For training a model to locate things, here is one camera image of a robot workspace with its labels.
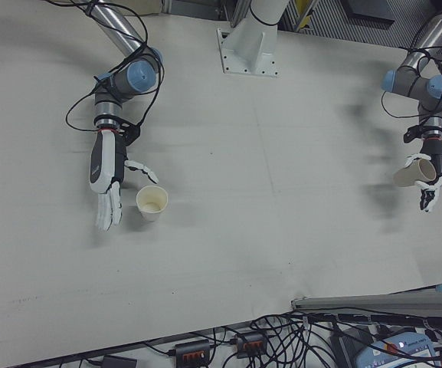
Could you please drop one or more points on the beige paper cup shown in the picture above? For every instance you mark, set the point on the beige paper cup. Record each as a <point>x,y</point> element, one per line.
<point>416,174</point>

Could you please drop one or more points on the white paper cup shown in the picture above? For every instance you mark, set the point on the white paper cup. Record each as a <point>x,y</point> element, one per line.
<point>151,201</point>

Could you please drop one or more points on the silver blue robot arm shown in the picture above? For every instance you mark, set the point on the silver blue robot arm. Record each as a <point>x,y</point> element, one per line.
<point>431,88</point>
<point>136,74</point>

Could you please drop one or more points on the beige cardboard sheet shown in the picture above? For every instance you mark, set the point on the beige cardboard sheet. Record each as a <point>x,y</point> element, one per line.
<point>148,4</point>

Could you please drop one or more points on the grey teach pendant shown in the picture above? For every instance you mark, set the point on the grey teach pendant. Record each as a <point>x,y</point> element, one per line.
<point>408,352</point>

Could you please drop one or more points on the black power adapter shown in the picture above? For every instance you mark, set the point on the black power adapter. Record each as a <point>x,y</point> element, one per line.
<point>119,362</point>

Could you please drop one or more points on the black power box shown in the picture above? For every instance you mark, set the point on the black power box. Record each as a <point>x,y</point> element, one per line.
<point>352,345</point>

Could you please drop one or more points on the black orange usb hub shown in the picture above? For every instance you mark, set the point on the black orange usb hub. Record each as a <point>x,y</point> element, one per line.
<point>192,352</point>
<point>250,343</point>

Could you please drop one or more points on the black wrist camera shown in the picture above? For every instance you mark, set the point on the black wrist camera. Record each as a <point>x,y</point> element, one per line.
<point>130,132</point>
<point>412,133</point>

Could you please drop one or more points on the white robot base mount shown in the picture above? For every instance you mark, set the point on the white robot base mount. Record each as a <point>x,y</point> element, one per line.
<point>251,46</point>

